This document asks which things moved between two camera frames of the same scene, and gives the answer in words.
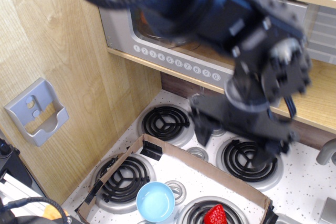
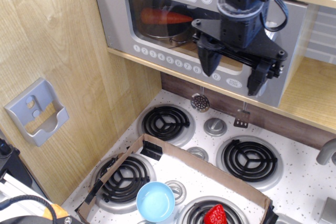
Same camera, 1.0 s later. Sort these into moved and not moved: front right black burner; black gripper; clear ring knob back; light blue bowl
Moved: black gripper
Not moved: light blue bowl; clear ring knob back; front right black burner
